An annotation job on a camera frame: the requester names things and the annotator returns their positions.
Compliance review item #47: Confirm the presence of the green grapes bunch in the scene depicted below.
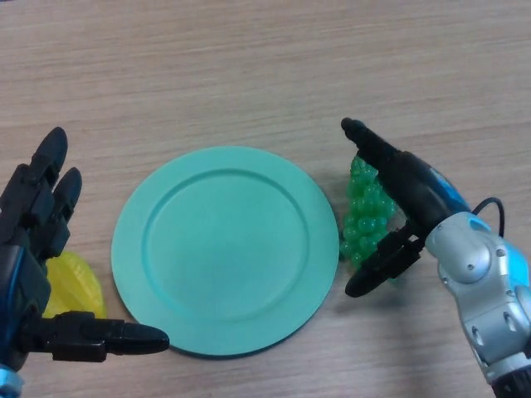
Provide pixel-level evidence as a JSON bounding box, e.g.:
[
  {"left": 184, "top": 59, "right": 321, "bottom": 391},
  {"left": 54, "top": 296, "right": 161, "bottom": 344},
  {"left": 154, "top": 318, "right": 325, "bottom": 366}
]
[{"left": 339, "top": 153, "right": 406, "bottom": 287}]

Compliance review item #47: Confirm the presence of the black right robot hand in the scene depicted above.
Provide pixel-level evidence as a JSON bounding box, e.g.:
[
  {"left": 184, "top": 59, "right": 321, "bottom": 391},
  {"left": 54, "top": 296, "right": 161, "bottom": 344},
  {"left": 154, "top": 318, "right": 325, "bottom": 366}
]
[{"left": 340, "top": 118, "right": 474, "bottom": 299}]

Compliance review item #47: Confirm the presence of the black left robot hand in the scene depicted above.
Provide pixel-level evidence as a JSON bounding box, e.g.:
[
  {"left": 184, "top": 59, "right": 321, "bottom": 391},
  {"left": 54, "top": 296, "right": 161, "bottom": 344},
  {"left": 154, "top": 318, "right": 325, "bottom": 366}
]
[{"left": 0, "top": 126, "right": 170, "bottom": 372}]

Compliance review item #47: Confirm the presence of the yellow starfruit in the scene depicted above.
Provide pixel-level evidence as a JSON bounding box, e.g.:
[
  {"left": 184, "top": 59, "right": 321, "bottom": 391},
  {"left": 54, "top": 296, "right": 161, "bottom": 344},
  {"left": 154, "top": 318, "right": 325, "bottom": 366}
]
[{"left": 41, "top": 251, "right": 108, "bottom": 320}]

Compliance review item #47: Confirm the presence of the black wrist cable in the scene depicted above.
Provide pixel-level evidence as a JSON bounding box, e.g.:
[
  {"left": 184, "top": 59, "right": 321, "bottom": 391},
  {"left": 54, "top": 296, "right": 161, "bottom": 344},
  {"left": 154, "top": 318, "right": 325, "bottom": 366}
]
[{"left": 472, "top": 197, "right": 506, "bottom": 240}]

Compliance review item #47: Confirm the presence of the round green plate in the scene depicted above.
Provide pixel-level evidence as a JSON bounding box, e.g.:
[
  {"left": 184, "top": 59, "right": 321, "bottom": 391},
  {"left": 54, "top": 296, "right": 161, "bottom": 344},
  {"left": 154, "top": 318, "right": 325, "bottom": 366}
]
[{"left": 110, "top": 145, "right": 340, "bottom": 357}]

